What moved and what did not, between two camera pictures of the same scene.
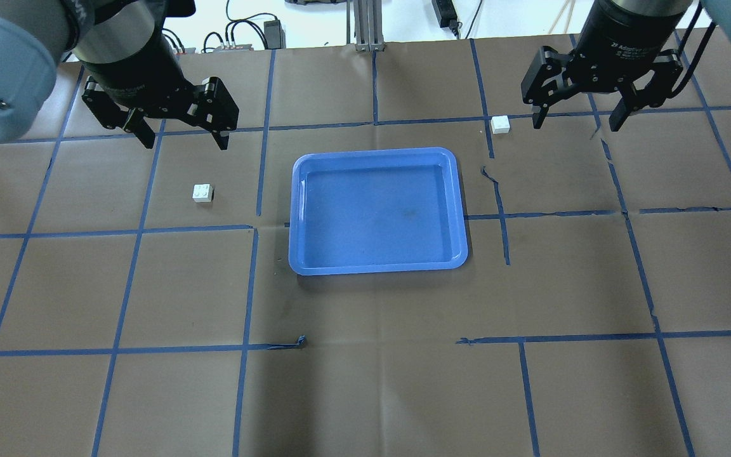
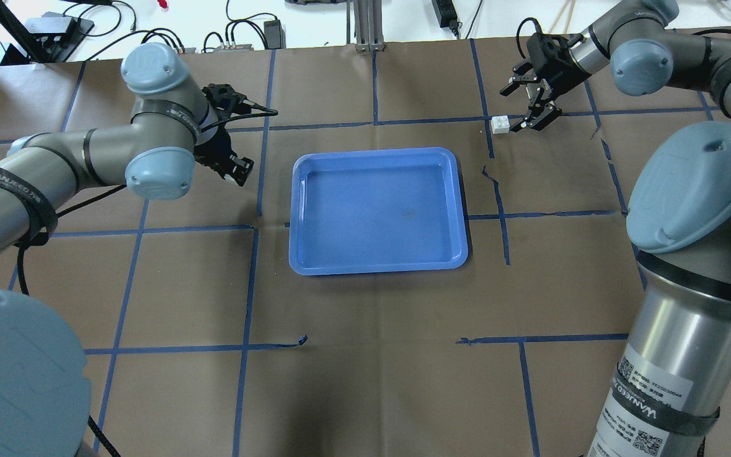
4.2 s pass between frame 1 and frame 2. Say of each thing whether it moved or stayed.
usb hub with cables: stayed
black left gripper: moved
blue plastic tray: stayed
